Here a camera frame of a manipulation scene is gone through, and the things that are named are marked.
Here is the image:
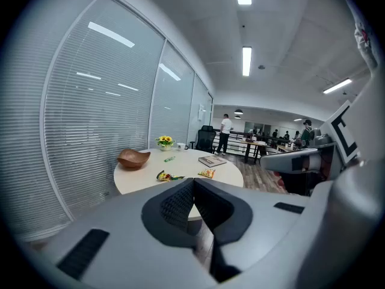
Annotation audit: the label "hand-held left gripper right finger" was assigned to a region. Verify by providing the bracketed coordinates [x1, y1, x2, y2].
[194, 178, 311, 289]

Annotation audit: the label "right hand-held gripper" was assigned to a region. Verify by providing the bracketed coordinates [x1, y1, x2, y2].
[259, 67, 385, 289]

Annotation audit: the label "sunflower bouquet in pot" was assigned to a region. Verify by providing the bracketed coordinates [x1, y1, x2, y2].
[155, 135, 176, 152]

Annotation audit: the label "grey hardcover book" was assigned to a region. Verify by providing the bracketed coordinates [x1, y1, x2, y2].
[198, 155, 227, 168]

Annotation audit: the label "black office chair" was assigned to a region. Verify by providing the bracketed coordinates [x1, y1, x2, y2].
[189, 125, 217, 154]

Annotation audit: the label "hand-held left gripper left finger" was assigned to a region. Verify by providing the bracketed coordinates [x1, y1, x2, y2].
[20, 178, 222, 289]

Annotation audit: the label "person's white shirt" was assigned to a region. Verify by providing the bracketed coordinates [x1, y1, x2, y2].
[344, 0, 380, 70]

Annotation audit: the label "brown wooden bowl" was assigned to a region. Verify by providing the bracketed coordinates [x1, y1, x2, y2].
[116, 148, 151, 170]

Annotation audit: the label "yellow green packets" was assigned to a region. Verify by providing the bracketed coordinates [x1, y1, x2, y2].
[156, 170, 185, 182]

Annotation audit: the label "wooden desk with black legs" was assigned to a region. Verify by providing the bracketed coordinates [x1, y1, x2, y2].
[240, 140, 268, 164]

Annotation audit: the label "orange snack packet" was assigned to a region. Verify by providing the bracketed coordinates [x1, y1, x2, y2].
[197, 167, 217, 179]

